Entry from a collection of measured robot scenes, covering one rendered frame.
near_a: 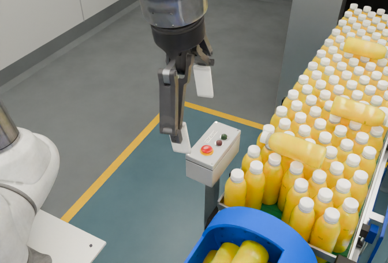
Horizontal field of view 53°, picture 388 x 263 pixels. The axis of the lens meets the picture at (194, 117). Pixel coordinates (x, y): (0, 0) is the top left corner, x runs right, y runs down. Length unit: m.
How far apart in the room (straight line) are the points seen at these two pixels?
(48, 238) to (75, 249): 0.09
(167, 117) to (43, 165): 0.61
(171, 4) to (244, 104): 2.84
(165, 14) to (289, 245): 0.59
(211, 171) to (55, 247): 0.49
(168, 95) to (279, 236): 0.48
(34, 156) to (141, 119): 2.13
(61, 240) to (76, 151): 1.81
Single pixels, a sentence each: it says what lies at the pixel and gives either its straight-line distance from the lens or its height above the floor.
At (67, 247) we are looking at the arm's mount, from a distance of 1.19.
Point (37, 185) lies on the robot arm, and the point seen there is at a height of 1.20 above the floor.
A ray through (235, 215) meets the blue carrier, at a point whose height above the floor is 1.22.
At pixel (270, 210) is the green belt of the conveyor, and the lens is 1.37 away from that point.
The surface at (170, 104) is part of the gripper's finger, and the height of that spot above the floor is 1.63.
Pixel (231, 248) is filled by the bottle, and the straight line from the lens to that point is 0.98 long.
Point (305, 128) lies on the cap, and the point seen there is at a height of 1.10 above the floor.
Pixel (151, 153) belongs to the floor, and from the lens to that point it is 2.84.
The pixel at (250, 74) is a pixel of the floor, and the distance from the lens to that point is 3.71.
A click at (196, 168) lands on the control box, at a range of 1.25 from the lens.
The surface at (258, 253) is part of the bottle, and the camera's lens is 0.92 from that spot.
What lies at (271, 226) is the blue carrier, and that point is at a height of 1.23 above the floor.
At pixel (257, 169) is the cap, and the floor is 1.10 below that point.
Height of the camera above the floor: 1.96
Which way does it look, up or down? 39 degrees down
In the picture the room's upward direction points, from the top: straight up
